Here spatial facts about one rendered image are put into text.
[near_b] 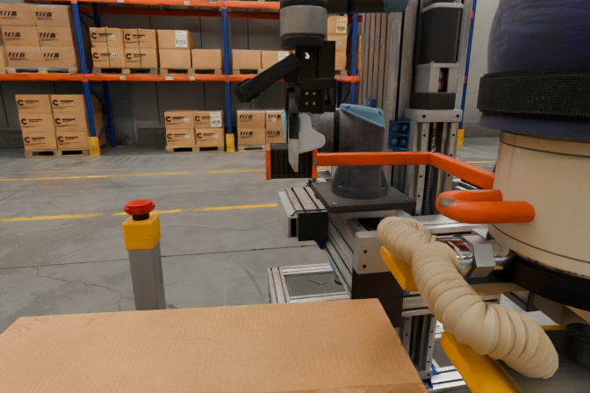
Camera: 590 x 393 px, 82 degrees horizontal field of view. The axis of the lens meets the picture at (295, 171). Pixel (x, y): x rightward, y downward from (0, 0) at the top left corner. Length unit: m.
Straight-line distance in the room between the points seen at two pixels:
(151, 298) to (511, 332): 0.83
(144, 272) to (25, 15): 7.65
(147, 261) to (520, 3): 0.86
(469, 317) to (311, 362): 0.27
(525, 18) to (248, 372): 0.50
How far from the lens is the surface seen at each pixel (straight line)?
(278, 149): 0.55
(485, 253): 0.41
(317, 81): 0.55
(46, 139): 8.40
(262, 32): 8.87
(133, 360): 0.57
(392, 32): 1.09
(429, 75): 1.04
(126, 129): 9.12
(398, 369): 0.54
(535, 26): 0.38
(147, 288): 0.97
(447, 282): 0.33
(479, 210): 0.37
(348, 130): 0.85
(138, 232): 0.91
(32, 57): 8.30
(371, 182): 0.88
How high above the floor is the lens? 1.31
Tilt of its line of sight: 14 degrees down
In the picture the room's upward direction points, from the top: straight up
